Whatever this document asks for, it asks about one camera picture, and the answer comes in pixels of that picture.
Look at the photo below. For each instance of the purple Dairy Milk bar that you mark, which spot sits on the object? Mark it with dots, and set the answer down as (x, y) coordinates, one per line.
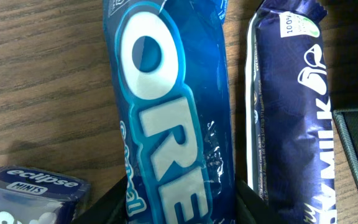
(290, 147)

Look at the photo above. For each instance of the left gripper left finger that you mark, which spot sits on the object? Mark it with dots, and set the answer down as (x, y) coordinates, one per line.
(109, 209)

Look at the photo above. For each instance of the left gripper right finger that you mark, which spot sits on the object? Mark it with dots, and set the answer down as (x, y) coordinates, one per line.
(250, 209)

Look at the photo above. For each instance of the blue Eclipse mints box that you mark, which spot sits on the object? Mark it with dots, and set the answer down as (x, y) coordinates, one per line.
(30, 195)

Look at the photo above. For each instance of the blue Oreo cookie pack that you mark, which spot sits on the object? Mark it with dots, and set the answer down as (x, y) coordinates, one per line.
(169, 73)

